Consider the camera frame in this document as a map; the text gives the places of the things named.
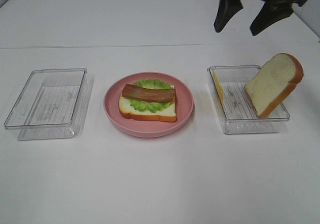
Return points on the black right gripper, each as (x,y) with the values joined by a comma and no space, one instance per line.
(271,12)

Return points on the bread slice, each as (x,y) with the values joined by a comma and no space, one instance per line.
(273,83)
(167,115)

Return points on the yellow cheese slice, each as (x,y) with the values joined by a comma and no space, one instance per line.
(219,88)

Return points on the brown bacon strip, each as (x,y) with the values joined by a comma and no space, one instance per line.
(148,95)

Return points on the green lettuce leaf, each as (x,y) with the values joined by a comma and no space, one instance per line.
(152,107)

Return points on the clear right plastic tray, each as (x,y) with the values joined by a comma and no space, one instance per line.
(238,116)

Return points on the clear plastic tray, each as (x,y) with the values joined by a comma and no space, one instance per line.
(238,116)
(52,105)

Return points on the pink round plate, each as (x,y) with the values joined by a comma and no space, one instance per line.
(147,128)

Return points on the clear left plastic tray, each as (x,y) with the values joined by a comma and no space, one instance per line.
(52,105)

